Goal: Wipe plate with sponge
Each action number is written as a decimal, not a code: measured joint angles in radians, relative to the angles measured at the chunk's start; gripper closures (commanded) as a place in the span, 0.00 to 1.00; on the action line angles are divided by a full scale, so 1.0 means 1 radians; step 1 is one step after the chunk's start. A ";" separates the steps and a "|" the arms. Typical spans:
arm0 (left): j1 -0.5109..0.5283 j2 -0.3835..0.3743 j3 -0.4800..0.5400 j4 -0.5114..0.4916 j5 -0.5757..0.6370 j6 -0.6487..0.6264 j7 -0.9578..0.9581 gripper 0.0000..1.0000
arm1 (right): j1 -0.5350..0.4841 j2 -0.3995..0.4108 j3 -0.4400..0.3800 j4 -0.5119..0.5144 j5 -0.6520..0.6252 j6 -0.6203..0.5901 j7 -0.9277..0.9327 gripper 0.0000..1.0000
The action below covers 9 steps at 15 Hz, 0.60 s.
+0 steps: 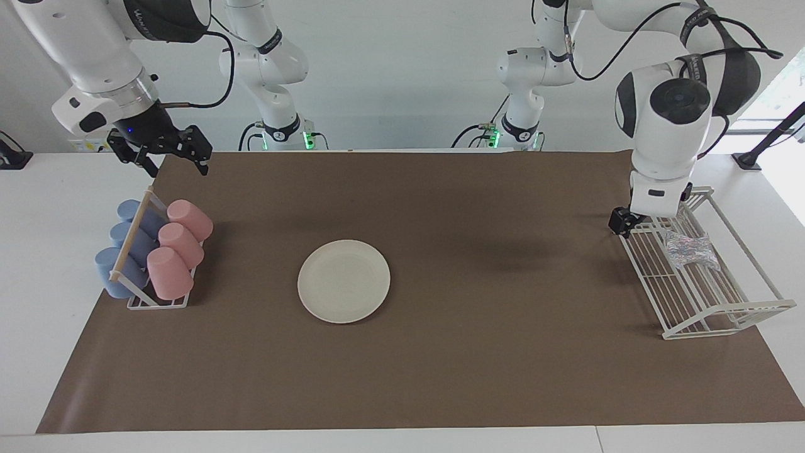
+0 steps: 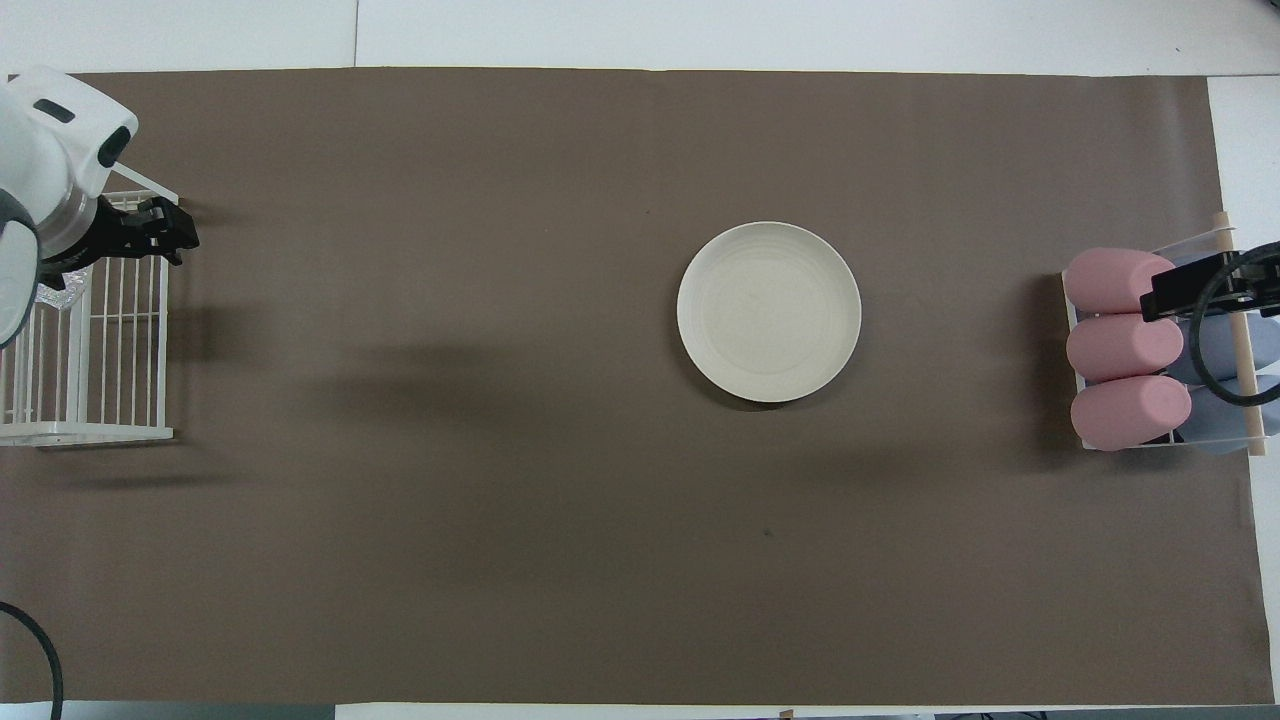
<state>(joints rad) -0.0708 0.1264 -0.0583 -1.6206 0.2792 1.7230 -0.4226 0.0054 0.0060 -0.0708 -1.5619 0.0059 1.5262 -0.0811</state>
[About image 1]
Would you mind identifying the white wall socket box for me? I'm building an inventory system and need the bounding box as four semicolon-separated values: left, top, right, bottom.
67;121;130;154

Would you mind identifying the cream round plate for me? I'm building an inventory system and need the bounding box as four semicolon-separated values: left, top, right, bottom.
297;239;392;325

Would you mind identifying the white wire dish rack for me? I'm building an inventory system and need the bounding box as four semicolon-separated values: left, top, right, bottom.
612;186;797;341

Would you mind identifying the blue plastic cup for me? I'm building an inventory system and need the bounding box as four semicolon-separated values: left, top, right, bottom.
94;247;150;299
109;221;159;268
117;199;168;240

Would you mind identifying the black clamp stand pole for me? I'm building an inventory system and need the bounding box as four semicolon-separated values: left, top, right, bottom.
731;101;805;171

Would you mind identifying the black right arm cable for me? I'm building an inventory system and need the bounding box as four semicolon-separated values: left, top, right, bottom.
160;30;235;109

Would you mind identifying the black table clamp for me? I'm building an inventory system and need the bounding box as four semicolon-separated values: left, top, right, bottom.
0;130;34;171

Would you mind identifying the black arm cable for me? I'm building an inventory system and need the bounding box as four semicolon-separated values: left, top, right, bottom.
563;0;784;82
160;30;235;109

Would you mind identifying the black left base cable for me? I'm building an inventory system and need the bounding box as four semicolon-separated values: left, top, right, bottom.
452;94;511;150

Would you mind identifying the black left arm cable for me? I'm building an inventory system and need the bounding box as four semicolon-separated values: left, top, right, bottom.
563;0;784;82

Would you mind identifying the black right base cable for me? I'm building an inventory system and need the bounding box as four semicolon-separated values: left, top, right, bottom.
238;121;268;152

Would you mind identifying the black base cable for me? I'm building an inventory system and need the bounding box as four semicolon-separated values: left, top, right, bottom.
238;121;268;152
452;94;511;150

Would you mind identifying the pink plastic cup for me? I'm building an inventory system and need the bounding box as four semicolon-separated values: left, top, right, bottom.
147;247;195;301
167;199;214;242
158;222;206;270

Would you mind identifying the brown table mat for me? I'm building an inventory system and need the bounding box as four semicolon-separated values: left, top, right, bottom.
36;150;805;435

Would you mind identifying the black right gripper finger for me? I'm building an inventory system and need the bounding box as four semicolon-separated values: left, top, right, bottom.
179;124;213;176
106;130;160;179

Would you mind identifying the cup holder rack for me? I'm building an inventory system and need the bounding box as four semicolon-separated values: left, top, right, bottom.
109;186;203;310

